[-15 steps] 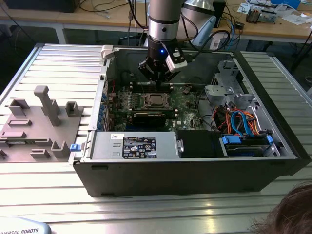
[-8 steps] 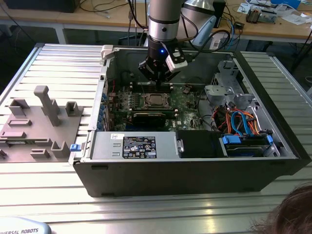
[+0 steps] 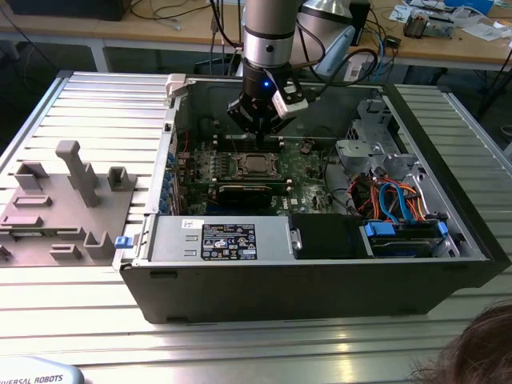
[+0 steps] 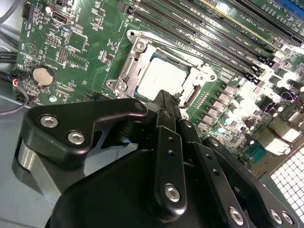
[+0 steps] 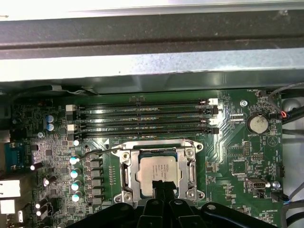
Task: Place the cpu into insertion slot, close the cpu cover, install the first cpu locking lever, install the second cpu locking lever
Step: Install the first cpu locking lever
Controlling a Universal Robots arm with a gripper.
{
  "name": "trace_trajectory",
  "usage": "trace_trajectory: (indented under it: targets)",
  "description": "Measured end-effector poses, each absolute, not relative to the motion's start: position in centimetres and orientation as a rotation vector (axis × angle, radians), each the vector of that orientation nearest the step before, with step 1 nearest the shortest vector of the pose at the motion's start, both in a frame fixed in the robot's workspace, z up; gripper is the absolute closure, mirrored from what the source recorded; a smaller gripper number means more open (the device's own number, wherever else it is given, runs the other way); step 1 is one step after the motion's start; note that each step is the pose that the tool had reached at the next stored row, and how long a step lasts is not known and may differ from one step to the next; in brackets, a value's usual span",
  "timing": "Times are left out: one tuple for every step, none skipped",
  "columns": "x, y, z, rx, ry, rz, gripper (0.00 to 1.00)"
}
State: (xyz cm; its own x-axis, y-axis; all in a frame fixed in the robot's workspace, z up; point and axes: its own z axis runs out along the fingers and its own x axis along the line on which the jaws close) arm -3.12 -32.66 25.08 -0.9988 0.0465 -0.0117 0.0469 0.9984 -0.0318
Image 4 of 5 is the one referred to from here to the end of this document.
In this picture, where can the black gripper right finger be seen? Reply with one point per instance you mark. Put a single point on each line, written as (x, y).
(213, 166)

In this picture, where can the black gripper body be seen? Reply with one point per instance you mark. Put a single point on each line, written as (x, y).
(107, 194)

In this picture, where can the silver CPU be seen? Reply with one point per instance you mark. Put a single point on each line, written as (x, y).
(161, 76)

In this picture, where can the metal socket cover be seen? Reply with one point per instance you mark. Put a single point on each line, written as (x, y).
(135, 71)

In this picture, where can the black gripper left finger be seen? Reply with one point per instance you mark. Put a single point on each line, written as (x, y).
(71, 114)

